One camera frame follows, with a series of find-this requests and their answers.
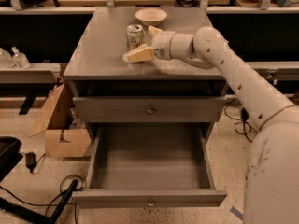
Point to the black power adapter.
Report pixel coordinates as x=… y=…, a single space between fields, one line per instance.
x=244 y=115
x=30 y=161

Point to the open grey lower drawer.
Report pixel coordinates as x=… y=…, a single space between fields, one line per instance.
x=149 y=166

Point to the closed grey upper drawer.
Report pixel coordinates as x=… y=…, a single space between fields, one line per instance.
x=149 y=109

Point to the brown cardboard box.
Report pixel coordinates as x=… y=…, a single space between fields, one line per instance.
x=62 y=139

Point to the grey wooden drawer cabinet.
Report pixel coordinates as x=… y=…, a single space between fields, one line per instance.
x=97 y=69

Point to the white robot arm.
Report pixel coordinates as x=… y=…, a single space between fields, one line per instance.
x=272 y=177

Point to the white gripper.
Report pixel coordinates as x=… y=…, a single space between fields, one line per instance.
x=162 y=44

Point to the clear sanitizer bottle right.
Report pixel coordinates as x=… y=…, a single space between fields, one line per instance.
x=20 y=59

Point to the black power adapter right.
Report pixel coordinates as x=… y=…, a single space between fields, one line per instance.
x=244 y=115

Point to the white ceramic bowl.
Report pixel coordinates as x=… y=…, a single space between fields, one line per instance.
x=151 y=16

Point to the clear sanitizer bottle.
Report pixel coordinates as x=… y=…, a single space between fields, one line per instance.
x=6 y=59
x=20 y=59

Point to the clear sanitizer bottle left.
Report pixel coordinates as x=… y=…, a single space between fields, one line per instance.
x=6 y=59

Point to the silver 7up soda can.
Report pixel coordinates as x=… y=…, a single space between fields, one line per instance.
x=134 y=36

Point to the black power adapter left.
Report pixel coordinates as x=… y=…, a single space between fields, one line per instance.
x=30 y=161

